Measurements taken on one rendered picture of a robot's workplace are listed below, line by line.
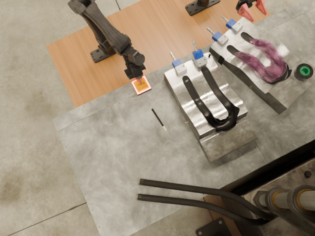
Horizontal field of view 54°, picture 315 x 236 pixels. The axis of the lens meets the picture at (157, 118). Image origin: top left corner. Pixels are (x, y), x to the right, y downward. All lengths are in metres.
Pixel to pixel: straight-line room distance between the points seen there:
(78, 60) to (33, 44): 1.17
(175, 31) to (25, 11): 1.68
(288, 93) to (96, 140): 0.98
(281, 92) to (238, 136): 0.30
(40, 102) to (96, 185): 1.26
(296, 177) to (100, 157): 0.97
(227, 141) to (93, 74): 0.79
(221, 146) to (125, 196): 0.53
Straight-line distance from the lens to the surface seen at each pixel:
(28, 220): 2.57
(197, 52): 1.57
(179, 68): 1.56
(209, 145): 1.52
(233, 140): 1.54
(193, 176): 1.55
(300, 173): 1.69
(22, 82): 2.80
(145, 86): 1.62
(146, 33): 1.79
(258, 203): 1.57
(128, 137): 1.59
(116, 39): 1.46
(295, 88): 1.64
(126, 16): 1.86
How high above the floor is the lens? 2.34
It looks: 75 degrees down
